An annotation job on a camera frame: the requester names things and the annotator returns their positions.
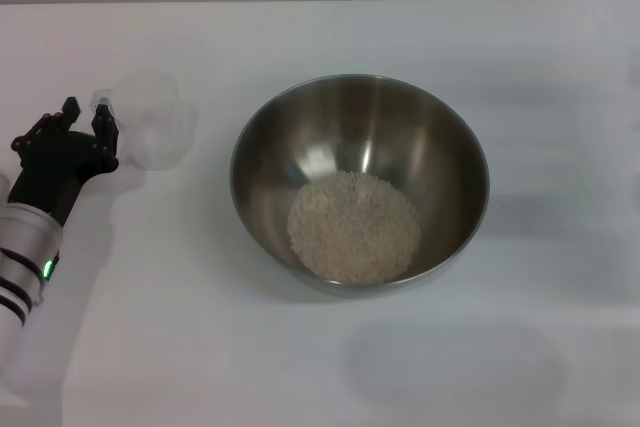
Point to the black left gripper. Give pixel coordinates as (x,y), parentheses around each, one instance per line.
(55,167)

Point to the clear plastic measuring cup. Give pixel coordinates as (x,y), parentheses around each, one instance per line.
(155,122)

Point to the stainless steel mixing bowl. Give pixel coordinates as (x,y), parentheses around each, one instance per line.
(360,147)

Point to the white rice grains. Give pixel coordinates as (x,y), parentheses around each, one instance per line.
(352,229)

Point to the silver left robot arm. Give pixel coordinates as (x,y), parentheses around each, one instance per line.
(25,252)

